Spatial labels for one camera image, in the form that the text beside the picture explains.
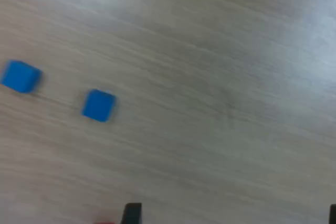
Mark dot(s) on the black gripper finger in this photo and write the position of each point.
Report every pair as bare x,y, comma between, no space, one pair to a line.
132,214
333,214

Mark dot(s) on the blue cube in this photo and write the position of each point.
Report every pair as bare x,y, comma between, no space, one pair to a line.
98,106
21,77

